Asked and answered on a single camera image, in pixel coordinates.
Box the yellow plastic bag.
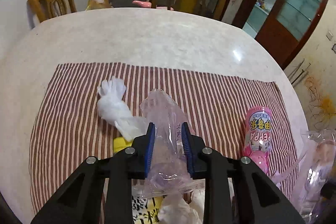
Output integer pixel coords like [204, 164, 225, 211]
[85, 0, 112, 11]

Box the white dustpan with handles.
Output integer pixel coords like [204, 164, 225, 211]
[287, 59, 311, 86]

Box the red striped cloth mat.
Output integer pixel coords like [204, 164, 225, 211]
[29, 63, 297, 211]

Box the wooden chair at left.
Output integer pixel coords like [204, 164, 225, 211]
[28, 0, 77, 23]

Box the white tissue small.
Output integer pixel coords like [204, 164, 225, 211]
[97, 76, 149, 142]

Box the white tissue large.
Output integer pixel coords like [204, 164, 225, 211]
[157, 189, 205, 224]

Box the yellow cap lemon bottle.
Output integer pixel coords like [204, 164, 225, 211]
[113, 137, 163, 223]

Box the clear doll packaging wrapper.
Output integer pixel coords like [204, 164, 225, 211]
[271, 129, 335, 223]

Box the clear crushed plastic bottle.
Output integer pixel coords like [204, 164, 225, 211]
[132, 89, 205, 198]

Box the red wooden kitchen door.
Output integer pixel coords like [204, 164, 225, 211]
[232, 0, 328, 69]

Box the white wall switch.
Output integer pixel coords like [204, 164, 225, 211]
[326, 31, 333, 41]

